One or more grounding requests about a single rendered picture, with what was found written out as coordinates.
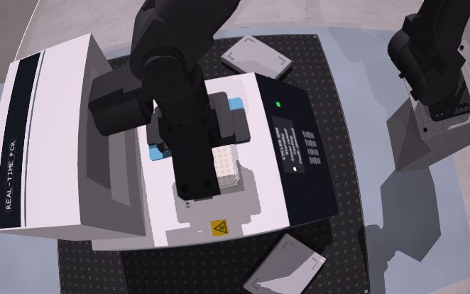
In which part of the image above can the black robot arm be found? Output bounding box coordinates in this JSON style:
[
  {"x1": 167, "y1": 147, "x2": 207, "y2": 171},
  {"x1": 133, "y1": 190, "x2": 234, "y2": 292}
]
[{"x1": 88, "y1": 0, "x2": 470, "y2": 202}]

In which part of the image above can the white well pcr plate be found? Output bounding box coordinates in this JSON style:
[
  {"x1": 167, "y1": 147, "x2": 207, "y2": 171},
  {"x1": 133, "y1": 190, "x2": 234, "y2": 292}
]
[{"x1": 212, "y1": 145, "x2": 238, "y2": 189}]

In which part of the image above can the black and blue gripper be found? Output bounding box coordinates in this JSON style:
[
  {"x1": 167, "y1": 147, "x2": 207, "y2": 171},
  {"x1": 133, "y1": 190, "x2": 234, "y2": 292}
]
[{"x1": 146, "y1": 92, "x2": 251, "y2": 161}]

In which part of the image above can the white real-time pcr cycler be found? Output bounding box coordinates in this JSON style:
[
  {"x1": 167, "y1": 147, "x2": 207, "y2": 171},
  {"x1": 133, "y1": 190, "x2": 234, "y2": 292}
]
[{"x1": 0, "y1": 33, "x2": 339, "y2": 251}]

